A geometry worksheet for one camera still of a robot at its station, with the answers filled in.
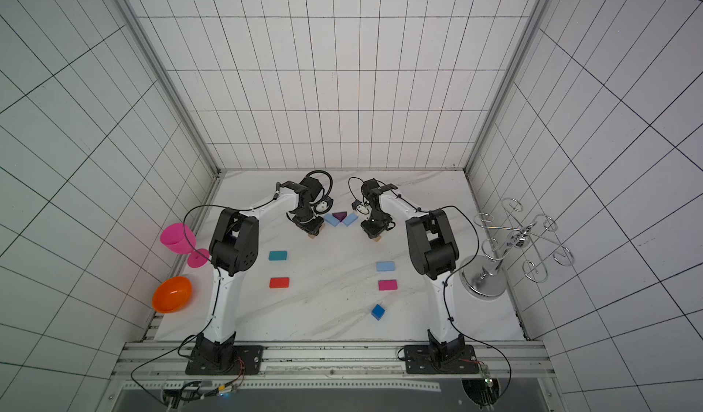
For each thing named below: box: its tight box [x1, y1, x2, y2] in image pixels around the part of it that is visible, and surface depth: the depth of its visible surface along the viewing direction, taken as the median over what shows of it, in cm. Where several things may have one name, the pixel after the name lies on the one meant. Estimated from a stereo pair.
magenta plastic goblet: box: [160, 222, 210, 269], surface depth 89 cm
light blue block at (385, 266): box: [376, 260, 396, 272], surface depth 92 cm
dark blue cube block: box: [371, 303, 386, 322], surface depth 81 cm
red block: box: [269, 277, 290, 289], surface depth 89 cm
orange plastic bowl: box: [151, 276, 194, 315], surface depth 84 cm
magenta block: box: [378, 279, 399, 292], surface depth 88 cm
